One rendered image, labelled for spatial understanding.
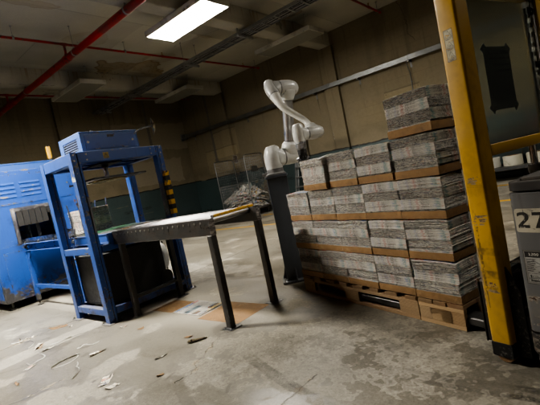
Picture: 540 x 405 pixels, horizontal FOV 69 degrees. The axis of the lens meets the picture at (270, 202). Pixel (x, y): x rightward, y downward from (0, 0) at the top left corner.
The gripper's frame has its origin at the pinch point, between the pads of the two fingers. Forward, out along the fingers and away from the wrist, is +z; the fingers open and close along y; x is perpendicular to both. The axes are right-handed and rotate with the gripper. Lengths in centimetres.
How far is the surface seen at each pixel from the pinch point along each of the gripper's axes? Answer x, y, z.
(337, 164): -60, -17, -2
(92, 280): 149, -164, 59
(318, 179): -39.4, -19.4, 5.7
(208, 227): -7, -96, 22
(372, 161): -93, -18, 0
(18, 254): 334, -227, 27
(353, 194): -69, -17, 19
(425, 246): -120, -18, 52
